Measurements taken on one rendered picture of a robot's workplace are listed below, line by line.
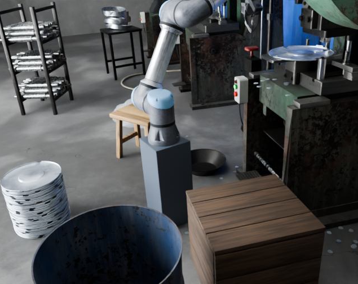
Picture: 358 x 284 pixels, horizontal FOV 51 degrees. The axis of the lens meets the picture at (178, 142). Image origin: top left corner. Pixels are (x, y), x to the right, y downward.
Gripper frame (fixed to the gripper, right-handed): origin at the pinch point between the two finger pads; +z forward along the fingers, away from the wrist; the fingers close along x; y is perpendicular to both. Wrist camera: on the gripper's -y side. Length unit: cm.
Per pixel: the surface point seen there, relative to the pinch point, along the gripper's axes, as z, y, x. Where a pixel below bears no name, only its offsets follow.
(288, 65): 12.1, -31.9, -5.0
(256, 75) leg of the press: 20.9, -12.1, 2.4
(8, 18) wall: 43, 627, 243
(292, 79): 17.3, -36.8, -4.8
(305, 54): 5.9, -38.7, -9.6
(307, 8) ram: -12.8, -31.9, -12.6
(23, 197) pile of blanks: 60, -30, 126
